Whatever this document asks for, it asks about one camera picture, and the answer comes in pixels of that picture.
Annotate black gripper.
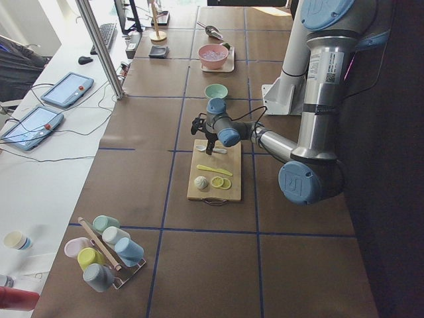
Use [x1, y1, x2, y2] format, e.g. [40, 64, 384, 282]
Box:
[191, 115, 218, 155]

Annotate white plastic spoon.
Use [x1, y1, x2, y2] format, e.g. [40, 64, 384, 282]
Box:
[195, 145, 227, 154]

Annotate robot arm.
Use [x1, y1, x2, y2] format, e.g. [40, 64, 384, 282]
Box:
[191, 1, 395, 205]

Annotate mint green bowl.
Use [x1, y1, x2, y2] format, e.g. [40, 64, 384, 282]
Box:
[204, 83, 229, 99]

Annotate pink bowl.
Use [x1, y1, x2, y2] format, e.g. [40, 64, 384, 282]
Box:
[198, 44, 229, 70]

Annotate pile of clear ice cubes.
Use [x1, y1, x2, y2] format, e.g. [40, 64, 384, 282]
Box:
[200, 50, 228, 62]

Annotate stainless steel ice scoop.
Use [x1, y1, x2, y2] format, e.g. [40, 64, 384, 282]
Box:
[197, 21, 223, 40]

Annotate yellow plastic knife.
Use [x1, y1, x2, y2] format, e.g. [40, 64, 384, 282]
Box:
[196, 164, 233, 176]

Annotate bamboo cutting board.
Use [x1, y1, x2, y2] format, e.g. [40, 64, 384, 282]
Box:
[187, 139, 242, 201]

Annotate lower lemon slice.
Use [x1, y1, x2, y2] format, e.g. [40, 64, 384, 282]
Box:
[211, 176, 224, 188]

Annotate lemon slice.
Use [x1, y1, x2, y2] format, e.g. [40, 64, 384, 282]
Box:
[220, 178, 232, 190]
[211, 176, 224, 188]

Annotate upper lemon slice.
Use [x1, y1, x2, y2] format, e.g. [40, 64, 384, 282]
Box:
[220, 178, 232, 190]

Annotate cream rectangular tray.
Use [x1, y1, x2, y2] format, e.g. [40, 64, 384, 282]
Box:
[200, 46, 235, 72]

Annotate folded grey cloth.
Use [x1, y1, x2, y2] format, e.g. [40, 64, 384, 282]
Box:
[148, 45, 169, 59]

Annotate wooden mug tree stand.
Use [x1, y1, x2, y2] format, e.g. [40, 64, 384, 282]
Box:
[147, 0, 168, 42]

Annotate light blue cup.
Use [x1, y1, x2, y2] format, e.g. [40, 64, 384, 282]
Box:
[114, 237, 144, 267]

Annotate mint green cup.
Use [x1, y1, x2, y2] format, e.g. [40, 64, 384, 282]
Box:
[92, 215, 121, 234]

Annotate far teach pendant tablet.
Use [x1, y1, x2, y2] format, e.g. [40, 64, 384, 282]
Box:
[41, 72, 94, 108]

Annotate teach pendant tablet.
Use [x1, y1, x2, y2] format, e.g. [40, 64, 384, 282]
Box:
[41, 72, 94, 108]
[1, 105, 64, 151]

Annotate black keyboard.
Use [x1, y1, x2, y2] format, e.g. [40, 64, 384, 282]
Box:
[99, 23, 117, 51]

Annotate black computer mouse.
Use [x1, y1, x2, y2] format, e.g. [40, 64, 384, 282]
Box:
[78, 56, 93, 65]

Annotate yellow cup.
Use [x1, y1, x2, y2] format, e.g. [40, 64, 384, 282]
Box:
[77, 247, 106, 271]

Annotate pink cup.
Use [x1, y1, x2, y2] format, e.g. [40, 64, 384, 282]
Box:
[64, 237, 92, 258]

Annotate grey cup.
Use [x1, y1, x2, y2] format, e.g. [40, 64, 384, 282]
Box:
[83, 263, 115, 292]

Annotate near teach pendant tablet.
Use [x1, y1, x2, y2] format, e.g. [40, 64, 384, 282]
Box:
[1, 105, 64, 151]

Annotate white paper cup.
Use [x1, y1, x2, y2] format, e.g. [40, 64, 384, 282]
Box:
[3, 231, 32, 250]

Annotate red bottle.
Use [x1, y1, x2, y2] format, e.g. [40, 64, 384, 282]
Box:
[1, 286, 40, 311]

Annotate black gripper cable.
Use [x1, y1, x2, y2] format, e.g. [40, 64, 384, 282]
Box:
[231, 105, 268, 136]

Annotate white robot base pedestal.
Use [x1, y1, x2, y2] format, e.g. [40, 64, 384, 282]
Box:
[262, 1, 310, 115]

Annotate cup rack with wooden handle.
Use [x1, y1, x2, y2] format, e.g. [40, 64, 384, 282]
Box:
[78, 217, 146, 290]

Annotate aluminium frame post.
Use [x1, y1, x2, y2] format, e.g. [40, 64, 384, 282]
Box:
[76, 0, 125, 100]

